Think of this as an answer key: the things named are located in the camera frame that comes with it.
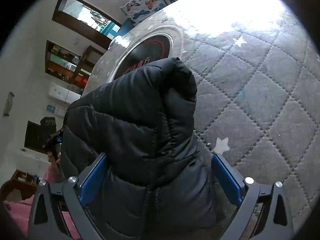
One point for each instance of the left butterfly print cushion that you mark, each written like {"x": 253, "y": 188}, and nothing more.
{"x": 139, "y": 10}

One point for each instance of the grey quilted star mat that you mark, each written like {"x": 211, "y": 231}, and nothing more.
{"x": 258, "y": 76}

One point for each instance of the blue sofa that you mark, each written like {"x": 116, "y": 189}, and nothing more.
{"x": 126, "y": 27}

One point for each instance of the round induction cooker plate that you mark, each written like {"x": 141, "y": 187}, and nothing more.
{"x": 151, "y": 48}

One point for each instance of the dark brown door frame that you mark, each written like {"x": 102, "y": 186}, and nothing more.
{"x": 86, "y": 20}

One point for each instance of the black television screen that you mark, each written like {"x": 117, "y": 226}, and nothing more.
{"x": 36, "y": 136}

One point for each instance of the black puffer down jacket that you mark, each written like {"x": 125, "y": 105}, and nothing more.
{"x": 155, "y": 180}

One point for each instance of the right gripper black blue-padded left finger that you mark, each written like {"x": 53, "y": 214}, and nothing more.
{"x": 46, "y": 219}

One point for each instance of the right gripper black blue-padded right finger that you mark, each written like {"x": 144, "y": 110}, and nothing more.
{"x": 274, "y": 220}

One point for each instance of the brown wooden display cabinet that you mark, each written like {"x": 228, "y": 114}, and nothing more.
{"x": 69, "y": 67}

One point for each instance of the person's left hand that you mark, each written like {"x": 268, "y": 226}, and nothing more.
{"x": 55, "y": 161}

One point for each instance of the white refrigerator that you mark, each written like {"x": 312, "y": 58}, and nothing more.
{"x": 63, "y": 94}

